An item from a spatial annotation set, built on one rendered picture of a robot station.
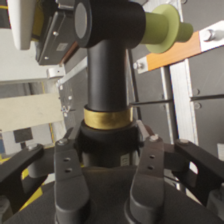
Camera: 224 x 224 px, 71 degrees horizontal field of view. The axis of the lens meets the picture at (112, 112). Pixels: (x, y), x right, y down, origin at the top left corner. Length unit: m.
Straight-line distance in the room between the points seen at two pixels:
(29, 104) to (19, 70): 0.86
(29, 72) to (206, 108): 4.44
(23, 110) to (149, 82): 4.30
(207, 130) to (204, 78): 0.07
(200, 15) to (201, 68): 0.07
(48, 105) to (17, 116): 0.76
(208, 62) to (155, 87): 0.10
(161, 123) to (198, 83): 0.10
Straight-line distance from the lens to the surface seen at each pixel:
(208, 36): 0.22
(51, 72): 1.12
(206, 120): 0.25
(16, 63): 4.60
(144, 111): 0.33
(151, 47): 0.17
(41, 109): 4.54
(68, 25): 0.48
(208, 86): 0.24
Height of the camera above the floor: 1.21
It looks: 30 degrees down
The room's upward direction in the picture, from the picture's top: 102 degrees counter-clockwise
